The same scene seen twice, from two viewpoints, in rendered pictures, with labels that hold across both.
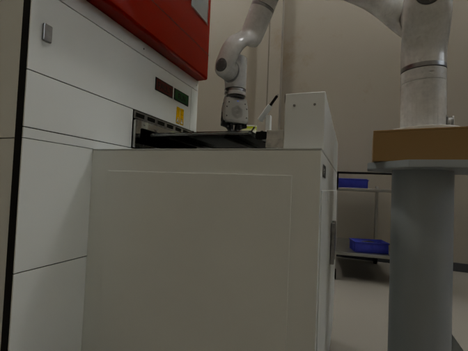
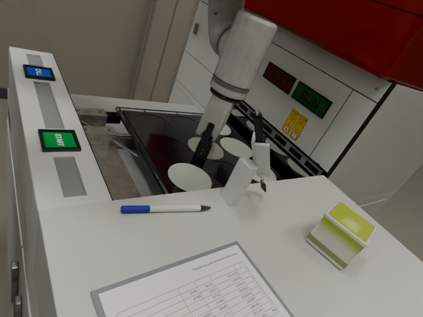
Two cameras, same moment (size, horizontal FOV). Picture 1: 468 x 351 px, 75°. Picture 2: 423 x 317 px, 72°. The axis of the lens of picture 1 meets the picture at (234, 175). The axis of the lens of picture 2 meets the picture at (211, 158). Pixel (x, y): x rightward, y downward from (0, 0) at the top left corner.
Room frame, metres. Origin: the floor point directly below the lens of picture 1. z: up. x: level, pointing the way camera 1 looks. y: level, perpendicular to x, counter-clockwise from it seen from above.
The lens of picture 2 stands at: (1.47, -0.54, 1.27)
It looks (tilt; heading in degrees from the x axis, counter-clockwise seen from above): 30 degrees down; 115
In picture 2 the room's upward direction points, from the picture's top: 24 degrees clockwise
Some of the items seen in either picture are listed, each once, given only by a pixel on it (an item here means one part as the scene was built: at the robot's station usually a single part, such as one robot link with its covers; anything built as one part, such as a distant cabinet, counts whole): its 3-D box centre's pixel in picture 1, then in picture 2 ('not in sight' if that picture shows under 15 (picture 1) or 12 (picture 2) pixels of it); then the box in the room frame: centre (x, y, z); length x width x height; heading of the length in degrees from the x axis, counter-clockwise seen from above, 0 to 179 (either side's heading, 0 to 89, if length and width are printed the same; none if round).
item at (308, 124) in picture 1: (315, 139); (45, 134); (0.97, -0.26, 0.89); 0.55 x 0.09 x 0.14; 159
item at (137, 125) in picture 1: (169, 142); (257, 145); (1.22, 0.26, 0.89); 0.44 x 0.02 x 0.10; 159
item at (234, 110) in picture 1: (234, 110); (218, 112); (1.18, 0.01, 1.03); 0.10 x 0.07 x 0.11; 113
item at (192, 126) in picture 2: (219, 141); (205, 148); (1.16, 0.06, 0.90); 0.34 x 0.34 x 0.01; 69
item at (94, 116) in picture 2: (280, 134); (87, 116); (0.94, -0.14, 0.89); 0.08 x 0.03 x 0.03; 69
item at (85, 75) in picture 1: (140, 99); (245, 83); (1.06, 0.34, 1.02); 0.81 x 0.03 x 0.40; 159
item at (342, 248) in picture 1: (358, 222); not in sight; (2.82, -1.15, 0.44); 0.94 x 0.55 x 0.88; 160
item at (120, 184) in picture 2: (289, 150); (103, 166); (1.09, -0.19, 0.87); 0.36 x 0.08 x 0.03; 159
